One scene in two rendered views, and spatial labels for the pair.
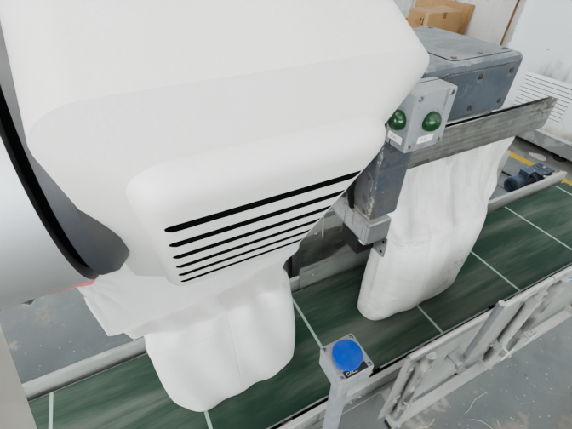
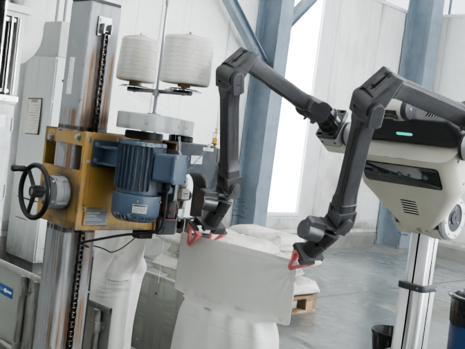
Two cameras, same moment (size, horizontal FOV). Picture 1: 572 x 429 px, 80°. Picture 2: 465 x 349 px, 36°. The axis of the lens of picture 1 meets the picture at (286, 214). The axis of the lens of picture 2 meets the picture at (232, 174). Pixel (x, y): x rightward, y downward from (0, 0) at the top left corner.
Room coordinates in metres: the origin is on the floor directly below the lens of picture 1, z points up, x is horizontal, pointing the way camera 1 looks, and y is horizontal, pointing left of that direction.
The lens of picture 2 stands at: (1.34, 2.37, 1.38)
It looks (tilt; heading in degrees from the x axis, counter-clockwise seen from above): 3 degrees down; 250
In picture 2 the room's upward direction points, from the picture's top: 7 degrees clockwise
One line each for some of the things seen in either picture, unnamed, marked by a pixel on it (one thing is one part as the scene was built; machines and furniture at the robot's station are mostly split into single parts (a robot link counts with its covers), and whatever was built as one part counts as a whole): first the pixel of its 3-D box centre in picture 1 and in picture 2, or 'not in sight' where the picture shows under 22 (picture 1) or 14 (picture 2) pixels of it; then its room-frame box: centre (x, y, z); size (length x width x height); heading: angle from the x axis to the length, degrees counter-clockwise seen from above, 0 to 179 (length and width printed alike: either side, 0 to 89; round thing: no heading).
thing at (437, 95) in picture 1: (419, 115); not in sight; (0.48, -0.20, 1.29); 0.08 x 0.05 x 0.09; 116
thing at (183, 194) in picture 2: not in sight; (182, 199); (0.67, -0.02, 1.14); 0.05 x 0.04 x 0.16; 26
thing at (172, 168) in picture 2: not in sight; (170, 172); (0.79, 0.24, 1.25); 0.10 x 0.08 x 0.12; 51
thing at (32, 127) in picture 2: not in sight; (32, 115); (0.96, -4.03, 1.34); 0.24 x 0.04 x 0.32; 116
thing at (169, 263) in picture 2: not in sight; (196, 264); (-0.38, -3.10, 0.32); 0.67 x 0.42 x 0.14; 30
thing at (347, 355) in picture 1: (346, 356); not in sight; (0.34, -0.12, 0.84); 0.06 x 0.06 x 0.02
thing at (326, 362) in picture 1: (345, 363); not in sight; (0.34, -0.12, 0.81); 0.08 x 0.08 x 0.06; 26
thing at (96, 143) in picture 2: not in sight; (115, 155); (0.94, 0.12, 1.27); 0.12 x 0.09 x 0.09; 26
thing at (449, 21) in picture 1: (432, 23); not in sight; (4.83, -1.85, 0.56); 0.50 x 0.38 x 0.32; 108
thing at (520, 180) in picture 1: (531, 180); not in sight; (1.67, -1.45, 0.35); 0.30 x 0.15 x 0.15; 116
